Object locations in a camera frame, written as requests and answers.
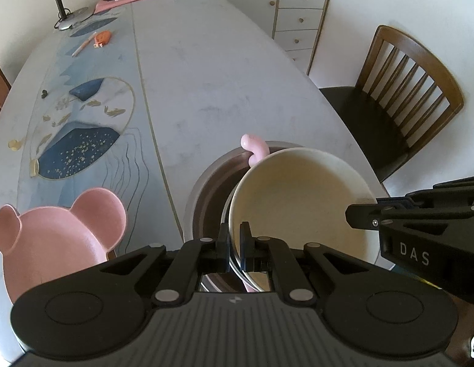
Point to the small orange plastic object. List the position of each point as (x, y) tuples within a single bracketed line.
[(103, 38)]

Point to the wooden slat-back chair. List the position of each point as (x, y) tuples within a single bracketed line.
[(359, 114)]

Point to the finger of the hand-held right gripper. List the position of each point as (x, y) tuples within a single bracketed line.
[(451, 190), (363, 216)]

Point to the pink bear-shaped plate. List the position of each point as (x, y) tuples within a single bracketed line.
[(49, 244)]

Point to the yellow bottle cap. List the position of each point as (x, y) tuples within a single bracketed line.
[(16, 144)]

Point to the stainless steel bowl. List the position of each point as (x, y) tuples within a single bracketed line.
[(206, 206)]

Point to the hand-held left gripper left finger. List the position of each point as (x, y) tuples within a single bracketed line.
[(223, 250)]

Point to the small beige block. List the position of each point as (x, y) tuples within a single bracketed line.
[(34, 168)]

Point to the white drawer cabinet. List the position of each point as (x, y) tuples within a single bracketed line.
[(298, 19)]

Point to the grey desk lamp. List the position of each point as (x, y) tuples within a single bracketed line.
[(74, 17)]

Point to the cream bowl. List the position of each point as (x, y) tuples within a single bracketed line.
[(298, 206)]

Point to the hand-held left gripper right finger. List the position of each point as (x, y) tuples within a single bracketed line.
[(245, 250)]

